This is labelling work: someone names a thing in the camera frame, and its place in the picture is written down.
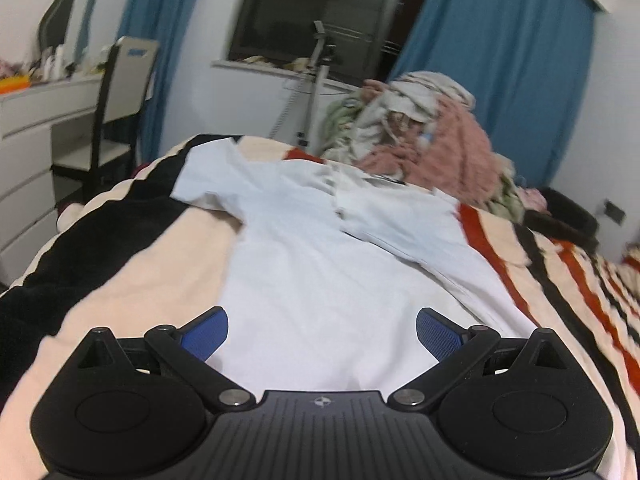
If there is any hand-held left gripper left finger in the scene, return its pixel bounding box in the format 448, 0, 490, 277
75, 306, 257, 413

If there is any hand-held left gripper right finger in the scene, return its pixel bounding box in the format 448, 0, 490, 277
388, 308, 568, 413

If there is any white shirt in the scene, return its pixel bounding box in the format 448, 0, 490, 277
170, 137, 540, 396

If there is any red black cream striped blanket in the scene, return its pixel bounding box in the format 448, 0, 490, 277
0, 133, 640, 480

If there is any pale green garment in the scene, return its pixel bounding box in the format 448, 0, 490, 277
492, 159, 527, 222

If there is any small pink cloth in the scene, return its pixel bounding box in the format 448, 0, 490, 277
517, 187, 549, 212

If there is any black armchair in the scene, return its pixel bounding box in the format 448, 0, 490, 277
522, 187, 601, 254

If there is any pink fluffy blanket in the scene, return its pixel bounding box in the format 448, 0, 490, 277
357, 97, 507, 207

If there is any green fleece garment with patch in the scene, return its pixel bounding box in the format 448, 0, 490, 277
320, 94, 372, 161

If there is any grey hoodie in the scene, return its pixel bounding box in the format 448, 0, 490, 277
367, 71, 476, 132

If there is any white dressing table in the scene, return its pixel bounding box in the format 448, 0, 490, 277
0, 76, 109, 287

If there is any white and black chair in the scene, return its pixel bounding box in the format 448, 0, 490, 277
52, 36, 161, 197

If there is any blue curtain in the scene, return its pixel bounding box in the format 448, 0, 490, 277
117, 0, 212, 162
387, 0, 599, 188

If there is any row of white bottles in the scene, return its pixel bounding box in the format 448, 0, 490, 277
40, 44, 112, 82

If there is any orange box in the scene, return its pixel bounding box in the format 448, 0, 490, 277
0, 75, 32, 95

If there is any red and pink toiletries pile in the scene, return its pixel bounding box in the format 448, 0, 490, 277
0, 57, 32, 79

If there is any dark window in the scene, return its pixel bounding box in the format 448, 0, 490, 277
227, 0, 435, 87

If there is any wavy vanity mirror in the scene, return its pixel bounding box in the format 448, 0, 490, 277
39, 0, 97, 61

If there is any black wall outlet with plug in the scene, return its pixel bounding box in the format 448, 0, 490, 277
602, 200, 627, 226

